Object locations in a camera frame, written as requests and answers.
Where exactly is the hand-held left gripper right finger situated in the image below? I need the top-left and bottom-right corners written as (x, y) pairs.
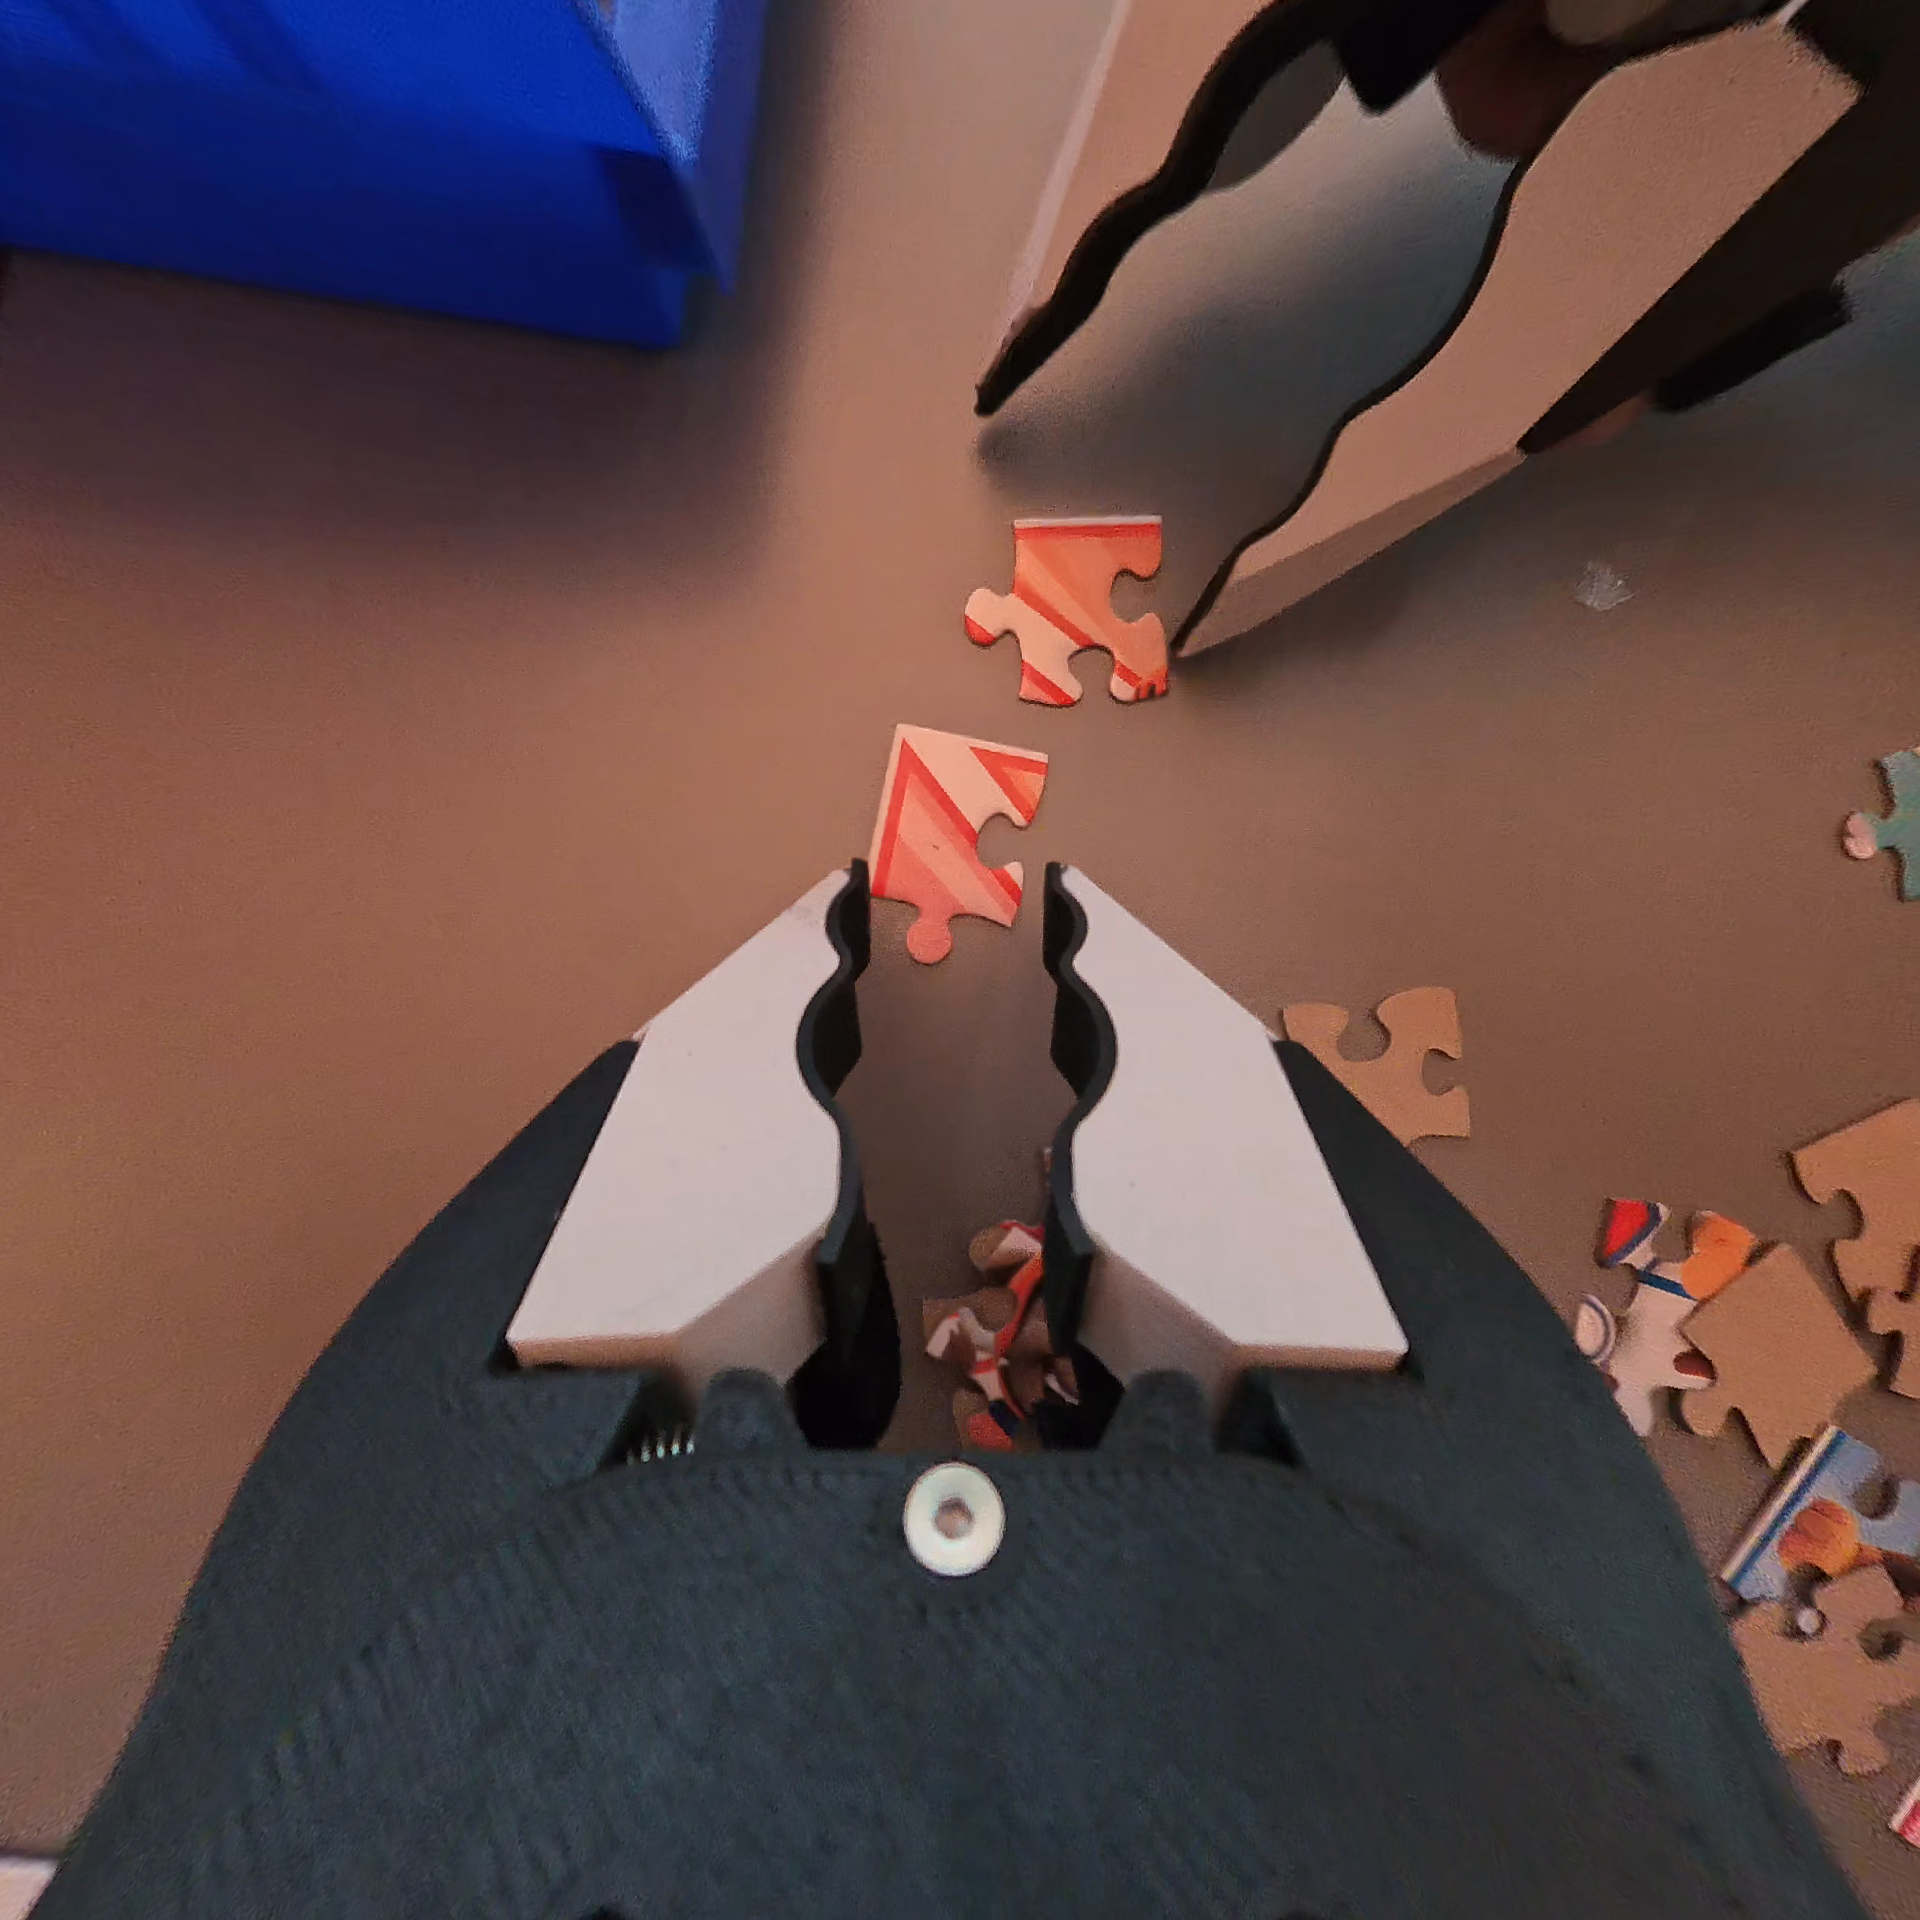
top-left (1041, 863), bottom-right (1413, 1451)

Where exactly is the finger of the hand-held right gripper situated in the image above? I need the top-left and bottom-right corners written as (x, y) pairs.
top-left (972, 0), bottom-right (1344, 418)
top-left (1171, 24), bottom-right (1866, 658)

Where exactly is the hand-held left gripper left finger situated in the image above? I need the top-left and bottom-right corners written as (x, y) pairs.
top-left (506, 859), bottom-right (906, 1451)

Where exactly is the red pink striped puzzle piece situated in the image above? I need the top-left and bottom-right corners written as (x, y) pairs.
top-left (867, 725), bottom-right (1049, 966)

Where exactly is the deep orange edge puzzle piece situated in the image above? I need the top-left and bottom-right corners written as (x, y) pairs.
top-left (963, 517), bottom-right (1169, 707)

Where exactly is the plain teal puzzle piece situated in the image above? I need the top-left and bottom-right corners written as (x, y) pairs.
top-left (1842, 749), bottom-right (1920, 904)

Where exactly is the white orange blue puzzle piece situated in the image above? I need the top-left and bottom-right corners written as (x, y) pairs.
top-left (1572, 1198), bottom-right (1760, 1439)

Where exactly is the blue orange dog puzzle piece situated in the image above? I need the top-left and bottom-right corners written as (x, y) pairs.
top-left (1722, 1424), bottom-right (1905, 1607)

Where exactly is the blue plastic bin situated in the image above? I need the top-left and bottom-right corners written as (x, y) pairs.
top-left (0, 0), bottom-right (776, 352)

